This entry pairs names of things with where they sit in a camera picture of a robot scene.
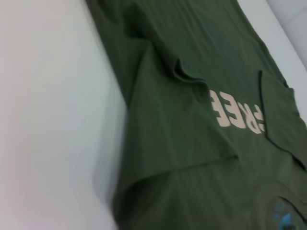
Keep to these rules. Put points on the dark green FREE t-shirt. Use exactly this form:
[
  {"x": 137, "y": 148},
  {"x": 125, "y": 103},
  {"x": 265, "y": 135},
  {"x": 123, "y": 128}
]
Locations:
[{"x": 192, "y": 119}]

